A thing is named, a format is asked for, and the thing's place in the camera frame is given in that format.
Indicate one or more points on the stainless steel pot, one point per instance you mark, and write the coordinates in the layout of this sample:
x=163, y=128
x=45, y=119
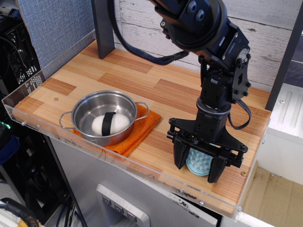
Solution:
x=100, y=103

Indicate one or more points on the light blue scrubber spoon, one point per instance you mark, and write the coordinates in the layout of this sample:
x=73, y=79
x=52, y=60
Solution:
x=198, y=162

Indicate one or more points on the white side counter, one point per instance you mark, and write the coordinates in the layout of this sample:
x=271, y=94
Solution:
x=281, y=148

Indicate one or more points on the clear acrylic table guard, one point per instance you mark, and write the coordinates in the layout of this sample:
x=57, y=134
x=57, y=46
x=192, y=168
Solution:
x=40, y=103

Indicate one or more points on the orange cloth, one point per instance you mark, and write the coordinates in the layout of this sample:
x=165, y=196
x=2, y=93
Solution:
x=140, y=130

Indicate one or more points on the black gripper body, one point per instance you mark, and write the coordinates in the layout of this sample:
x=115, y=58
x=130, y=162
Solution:
x=208, y=134

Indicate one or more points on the white rice ball toy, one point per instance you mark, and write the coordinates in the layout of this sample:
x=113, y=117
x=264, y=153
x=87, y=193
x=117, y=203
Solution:
x=109, y=124

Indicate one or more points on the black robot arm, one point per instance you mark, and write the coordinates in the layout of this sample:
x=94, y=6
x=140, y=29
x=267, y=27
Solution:
x=202, y=27

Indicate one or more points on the dark grey left post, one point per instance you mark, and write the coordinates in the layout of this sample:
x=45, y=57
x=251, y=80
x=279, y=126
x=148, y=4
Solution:
x=103, y=28

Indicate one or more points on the silver toy fridge cabinet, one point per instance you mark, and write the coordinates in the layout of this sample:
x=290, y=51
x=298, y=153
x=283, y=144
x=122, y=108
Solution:
x=84, y=172

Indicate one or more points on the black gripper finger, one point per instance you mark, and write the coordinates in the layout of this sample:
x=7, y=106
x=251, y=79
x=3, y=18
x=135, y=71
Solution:
x=217, y=167
x=181, y=151

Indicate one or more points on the black perforated crate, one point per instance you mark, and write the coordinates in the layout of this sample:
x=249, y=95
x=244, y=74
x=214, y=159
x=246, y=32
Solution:
x=18, y=60

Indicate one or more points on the dark grey post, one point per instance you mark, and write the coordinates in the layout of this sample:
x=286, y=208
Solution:
x=286, y=60
x=103, y=28

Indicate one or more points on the dark grey right post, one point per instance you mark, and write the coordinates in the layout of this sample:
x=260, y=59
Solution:
x=286, y=60

